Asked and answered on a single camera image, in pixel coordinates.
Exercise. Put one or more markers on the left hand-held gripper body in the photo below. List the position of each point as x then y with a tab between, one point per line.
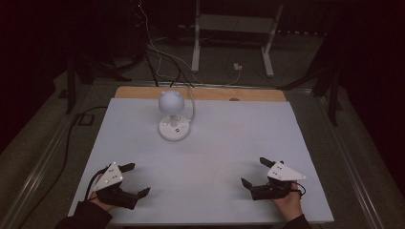
110	178

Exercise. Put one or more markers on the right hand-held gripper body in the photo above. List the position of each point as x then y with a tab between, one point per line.
281	173

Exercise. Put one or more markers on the person's left hand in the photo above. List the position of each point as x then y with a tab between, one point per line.
100	203

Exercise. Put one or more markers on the person's right hand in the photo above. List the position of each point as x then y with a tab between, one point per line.
291	205

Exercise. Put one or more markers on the white table mat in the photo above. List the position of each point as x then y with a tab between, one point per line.
207	159

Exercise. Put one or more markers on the black floor socket box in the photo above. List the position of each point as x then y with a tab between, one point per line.
86	119

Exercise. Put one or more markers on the white mushroom desk lamp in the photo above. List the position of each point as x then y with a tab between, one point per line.
172	102

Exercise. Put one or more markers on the wooden table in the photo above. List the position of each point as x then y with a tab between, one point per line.
210	93

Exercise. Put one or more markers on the black stand legs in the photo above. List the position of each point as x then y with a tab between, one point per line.
332	95
71	82

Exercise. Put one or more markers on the white metal stand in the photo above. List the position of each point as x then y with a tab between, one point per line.
196	47

